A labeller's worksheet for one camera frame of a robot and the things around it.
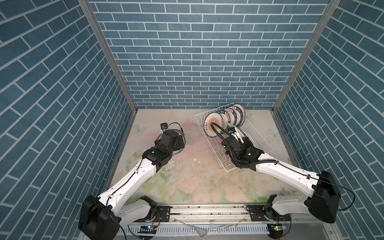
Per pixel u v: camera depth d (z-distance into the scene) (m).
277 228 0.71
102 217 0.38
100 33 0.79
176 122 0.70
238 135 0.71
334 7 0.71
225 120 0.99
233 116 1.01
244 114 0.99
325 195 0.40
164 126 0.69
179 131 0.71
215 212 0.75
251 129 0.98
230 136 0.69
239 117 1.02
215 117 1.02
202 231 0.70
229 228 0.71
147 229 0.72
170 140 0.58
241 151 0.59
